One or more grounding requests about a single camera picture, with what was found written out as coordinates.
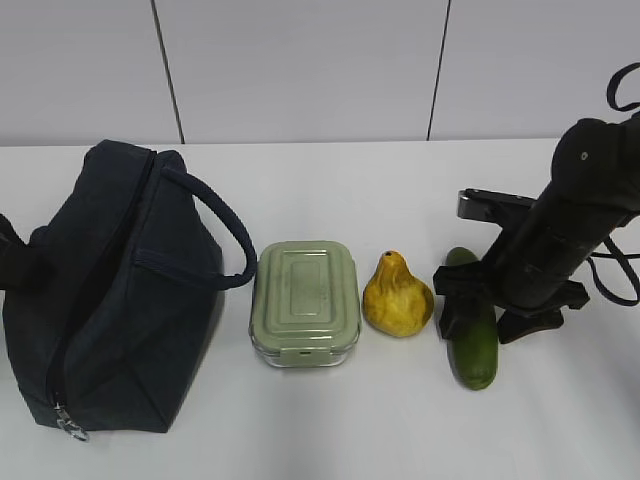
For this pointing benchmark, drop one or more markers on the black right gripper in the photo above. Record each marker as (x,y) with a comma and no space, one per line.
(531,297)

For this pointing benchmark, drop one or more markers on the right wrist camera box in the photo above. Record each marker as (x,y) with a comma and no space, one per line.
(492,207)

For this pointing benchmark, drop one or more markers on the yellow pear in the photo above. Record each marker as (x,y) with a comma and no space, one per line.
(395,302)

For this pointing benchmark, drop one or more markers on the dark navy fabric bag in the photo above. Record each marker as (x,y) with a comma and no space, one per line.
(111,327)

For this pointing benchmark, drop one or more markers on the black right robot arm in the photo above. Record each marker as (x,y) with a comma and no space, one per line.
(594,189)

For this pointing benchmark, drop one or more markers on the green cucumber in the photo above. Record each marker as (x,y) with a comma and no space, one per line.
(474,354)

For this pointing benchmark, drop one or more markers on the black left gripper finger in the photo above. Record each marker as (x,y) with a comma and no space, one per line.
(16,258)

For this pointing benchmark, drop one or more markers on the green lidded glass container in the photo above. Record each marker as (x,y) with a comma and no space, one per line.
(306,306)

